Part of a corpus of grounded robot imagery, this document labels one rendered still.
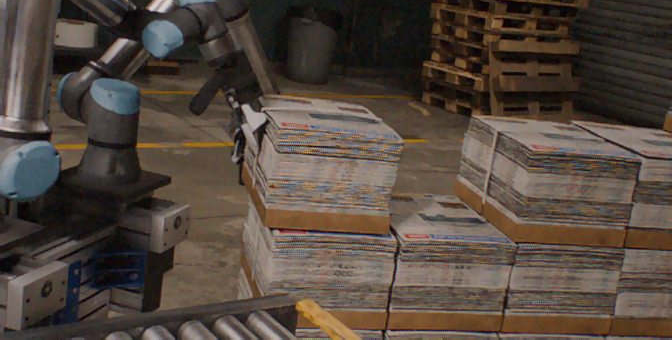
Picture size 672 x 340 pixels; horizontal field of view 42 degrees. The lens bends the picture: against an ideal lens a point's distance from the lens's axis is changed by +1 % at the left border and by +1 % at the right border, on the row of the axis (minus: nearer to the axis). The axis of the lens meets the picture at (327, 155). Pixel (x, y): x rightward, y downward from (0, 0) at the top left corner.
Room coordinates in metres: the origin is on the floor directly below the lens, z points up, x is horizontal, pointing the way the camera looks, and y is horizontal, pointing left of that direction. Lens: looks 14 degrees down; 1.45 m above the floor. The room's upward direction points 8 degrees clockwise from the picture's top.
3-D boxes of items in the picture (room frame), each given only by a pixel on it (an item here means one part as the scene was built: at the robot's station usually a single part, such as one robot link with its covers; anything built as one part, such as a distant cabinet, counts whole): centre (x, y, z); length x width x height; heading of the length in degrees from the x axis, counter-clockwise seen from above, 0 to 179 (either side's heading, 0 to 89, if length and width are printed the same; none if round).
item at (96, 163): (2.05, 0.53, 0.87); 0.15 x 0.15 x 0.10
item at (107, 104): (2.06, 0.53, 0.98); 0.13 x 0.12 x 0.14; 45
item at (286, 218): (1.89, 0.00, 0.86); 0.29 x 0.16 x 0.04; 105
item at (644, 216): (2.24, -0.83, 0.95); 0.38 x 0.29 x 0.23; 15
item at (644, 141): (2.23, -0.83, 1.06); 0.37 x 0.28 x 0.01; 15
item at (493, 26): (8.86, -1.58, 0.65); 1.33 x 0.94 x 1.30; 130
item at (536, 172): (2.16, -0.54, 0.95); 0.38 x 0.29 x 0.23; 16
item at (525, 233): (2.15, -0.54, 0.86); 0.38 x 0.29 x 0.04; 16
